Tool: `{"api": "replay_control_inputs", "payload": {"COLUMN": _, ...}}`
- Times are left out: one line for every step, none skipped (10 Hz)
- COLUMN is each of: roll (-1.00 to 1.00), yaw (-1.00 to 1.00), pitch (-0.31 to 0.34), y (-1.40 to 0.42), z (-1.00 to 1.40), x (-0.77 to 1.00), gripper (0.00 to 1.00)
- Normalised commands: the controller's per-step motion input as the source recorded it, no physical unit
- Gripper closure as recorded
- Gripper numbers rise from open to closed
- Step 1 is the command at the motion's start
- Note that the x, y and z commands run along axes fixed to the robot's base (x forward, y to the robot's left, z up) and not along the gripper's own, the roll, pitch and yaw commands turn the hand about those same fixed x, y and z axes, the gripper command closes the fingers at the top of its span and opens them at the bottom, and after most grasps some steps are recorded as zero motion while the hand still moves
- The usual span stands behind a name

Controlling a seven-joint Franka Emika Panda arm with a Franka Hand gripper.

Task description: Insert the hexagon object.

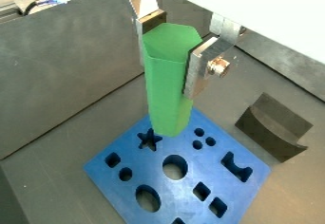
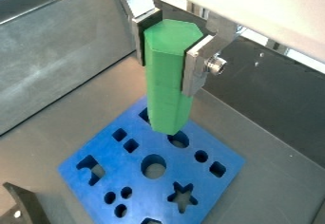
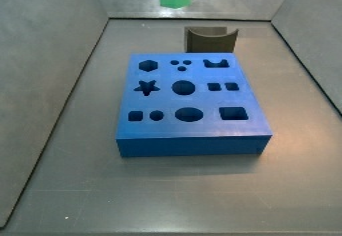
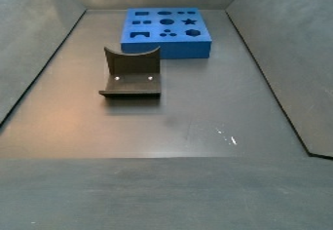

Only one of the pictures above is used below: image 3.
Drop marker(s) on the blue shape sorter block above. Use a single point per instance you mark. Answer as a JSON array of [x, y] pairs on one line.
[[189, 105]]

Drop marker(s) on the dark curved holder bracket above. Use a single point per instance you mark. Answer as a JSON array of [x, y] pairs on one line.
[[209, 39]]

